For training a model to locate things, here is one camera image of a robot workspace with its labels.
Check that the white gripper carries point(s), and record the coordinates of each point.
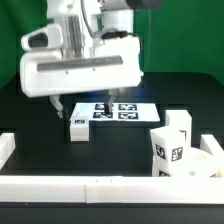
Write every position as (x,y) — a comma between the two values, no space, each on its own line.
(114,65)

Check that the white marker sheet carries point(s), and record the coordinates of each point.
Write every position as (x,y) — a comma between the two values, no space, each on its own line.
(137,112)

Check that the white left fence bar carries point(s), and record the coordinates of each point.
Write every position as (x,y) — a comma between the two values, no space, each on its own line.
(7,146)

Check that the white fence bar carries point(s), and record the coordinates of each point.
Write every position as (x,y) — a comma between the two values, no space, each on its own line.
(209,144)
(7,146)
(71,189)

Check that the white front fence bar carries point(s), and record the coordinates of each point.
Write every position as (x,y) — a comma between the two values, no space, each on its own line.
(71,189)

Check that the white right fence bar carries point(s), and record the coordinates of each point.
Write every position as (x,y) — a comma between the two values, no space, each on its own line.
(209,144)

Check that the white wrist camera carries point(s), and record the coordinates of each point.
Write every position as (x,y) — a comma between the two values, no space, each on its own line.
(47,38)

